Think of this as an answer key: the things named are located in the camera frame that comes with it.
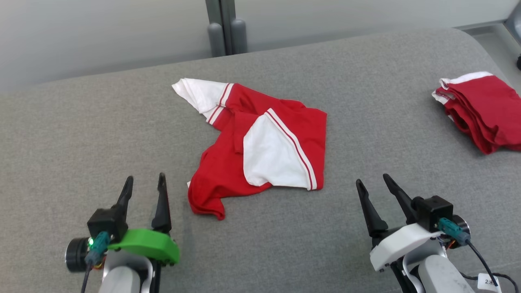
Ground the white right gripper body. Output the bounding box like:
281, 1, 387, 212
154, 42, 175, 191
369, 223, 444, 273

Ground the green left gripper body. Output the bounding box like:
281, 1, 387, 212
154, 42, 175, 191
107, 229, 181, 266

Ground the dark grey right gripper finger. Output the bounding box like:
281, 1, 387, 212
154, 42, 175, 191
356, 179, 389, 238
383, 174, 420, 225

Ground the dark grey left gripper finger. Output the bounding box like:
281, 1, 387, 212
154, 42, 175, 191
151, 173, 172, 235
115, 176, 134, 215

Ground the red and white shirt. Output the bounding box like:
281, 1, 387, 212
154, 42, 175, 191
171, 78, 328, 221

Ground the red garment with white stripe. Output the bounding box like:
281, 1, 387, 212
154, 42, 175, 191
431, 72, 521, 155

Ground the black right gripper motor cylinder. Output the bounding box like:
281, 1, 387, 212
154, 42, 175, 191
451, 214, 471, 246

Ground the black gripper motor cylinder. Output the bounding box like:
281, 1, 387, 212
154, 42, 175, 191
65, 237, 91, 273
451, 214, 471, 246

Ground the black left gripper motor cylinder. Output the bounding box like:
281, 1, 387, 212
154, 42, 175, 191
65, 237, 91, 273

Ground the teal left camera connector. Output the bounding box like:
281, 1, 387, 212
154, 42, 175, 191
84, 232, 111, 265

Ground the teal camera connector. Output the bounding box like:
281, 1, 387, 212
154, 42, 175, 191
84, 232, 111, 265
438, 218, 472, 245

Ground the teal right camera connector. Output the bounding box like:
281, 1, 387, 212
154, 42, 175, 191
438, 218, 472, 245

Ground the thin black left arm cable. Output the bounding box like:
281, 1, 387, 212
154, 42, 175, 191
80, 260, 93, 293

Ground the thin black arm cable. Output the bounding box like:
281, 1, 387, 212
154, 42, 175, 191
80, 260, 93, 293
460, 240, 520, 293

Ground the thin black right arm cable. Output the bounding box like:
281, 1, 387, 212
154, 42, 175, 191
460, 240, 520, 293

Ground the white cable label tag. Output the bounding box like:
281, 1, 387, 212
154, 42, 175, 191
477, 273, 502, 293

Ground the grey cylindrical post foot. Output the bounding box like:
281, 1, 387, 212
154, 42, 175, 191
230, 18, 248, 55
208, 23, 227, 58

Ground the grey vertical partition post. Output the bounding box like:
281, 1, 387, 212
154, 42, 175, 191
205, 0, 237, 55

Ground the grey metal frame piece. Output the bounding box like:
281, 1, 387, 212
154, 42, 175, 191
505, 6, 521, 39

